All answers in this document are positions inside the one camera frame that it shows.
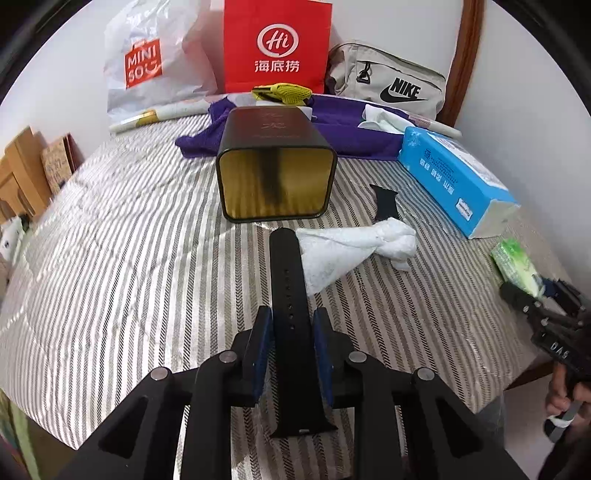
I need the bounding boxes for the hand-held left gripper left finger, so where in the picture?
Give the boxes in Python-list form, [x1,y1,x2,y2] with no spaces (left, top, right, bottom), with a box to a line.
[69,305,274,480]

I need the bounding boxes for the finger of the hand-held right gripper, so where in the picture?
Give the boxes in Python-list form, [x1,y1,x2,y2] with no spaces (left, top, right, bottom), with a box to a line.
[542,278,583,317]
[499,281,548,326]

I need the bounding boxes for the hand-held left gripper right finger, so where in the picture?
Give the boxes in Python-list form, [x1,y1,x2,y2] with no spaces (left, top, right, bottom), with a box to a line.
[313,308,529,480]

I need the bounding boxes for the green tissue packet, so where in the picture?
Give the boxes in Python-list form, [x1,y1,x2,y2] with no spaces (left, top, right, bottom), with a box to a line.
[490,239,544,299]

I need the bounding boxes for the long black watch strap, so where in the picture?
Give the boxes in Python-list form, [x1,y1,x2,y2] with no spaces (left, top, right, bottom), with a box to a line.
[269,227,320,439]

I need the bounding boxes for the black tin box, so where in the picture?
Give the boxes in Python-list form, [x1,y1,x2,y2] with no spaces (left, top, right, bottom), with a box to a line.
[215,107,337,223]

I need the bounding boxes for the person's right hand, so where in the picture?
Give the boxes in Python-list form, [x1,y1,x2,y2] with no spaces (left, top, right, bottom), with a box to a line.
[546,364,579,417]

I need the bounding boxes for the crumpled white tissue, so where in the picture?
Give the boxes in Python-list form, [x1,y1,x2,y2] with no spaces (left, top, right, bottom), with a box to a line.
[295,218,417,296]
[358,104,410,136]

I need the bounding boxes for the blue tissue pack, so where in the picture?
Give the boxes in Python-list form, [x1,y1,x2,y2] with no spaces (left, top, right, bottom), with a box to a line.
[398,127,520,240]

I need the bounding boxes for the striped grey bed sheet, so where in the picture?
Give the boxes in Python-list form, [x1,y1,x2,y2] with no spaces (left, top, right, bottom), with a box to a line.
[0,92,570,455]

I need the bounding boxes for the purple cloth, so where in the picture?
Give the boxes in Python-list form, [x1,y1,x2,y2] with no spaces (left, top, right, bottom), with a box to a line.
[175,93,413,162]

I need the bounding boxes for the grey sling bag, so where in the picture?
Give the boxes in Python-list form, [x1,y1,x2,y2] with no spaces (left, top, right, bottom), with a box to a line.
[325,43,448,122]

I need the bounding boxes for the rolled white paper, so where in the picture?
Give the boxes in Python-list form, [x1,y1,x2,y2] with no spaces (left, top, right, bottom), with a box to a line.
[109,99,462,137]

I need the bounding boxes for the yellow mesh glove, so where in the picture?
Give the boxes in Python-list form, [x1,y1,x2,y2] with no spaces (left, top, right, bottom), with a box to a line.
[252,83,315,106]

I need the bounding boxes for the small white plastic bag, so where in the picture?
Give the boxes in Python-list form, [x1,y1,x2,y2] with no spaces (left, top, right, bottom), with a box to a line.
[0,216,27,268]

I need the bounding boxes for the patterned brown cardboard box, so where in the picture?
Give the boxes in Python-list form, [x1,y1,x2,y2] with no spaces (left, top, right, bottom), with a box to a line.
[41,133,85,195]

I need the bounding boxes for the plain brown cardboard box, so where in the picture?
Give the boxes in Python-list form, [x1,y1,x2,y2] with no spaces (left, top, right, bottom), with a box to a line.
[0,126,52,223]

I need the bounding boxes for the red paper bag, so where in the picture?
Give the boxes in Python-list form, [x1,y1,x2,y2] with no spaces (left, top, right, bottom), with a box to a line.
[223,0,334,95]

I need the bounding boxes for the white plastic shopping bag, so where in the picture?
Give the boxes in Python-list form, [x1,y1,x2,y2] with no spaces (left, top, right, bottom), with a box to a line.
[103,0,219,114]

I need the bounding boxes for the short black watch strap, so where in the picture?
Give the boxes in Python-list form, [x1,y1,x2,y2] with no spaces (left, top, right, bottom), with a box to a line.
[369,183,403,223]

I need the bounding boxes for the brown wooden bed frame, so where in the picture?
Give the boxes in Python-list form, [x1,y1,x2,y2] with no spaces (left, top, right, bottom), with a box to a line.
[444,0,485,131]

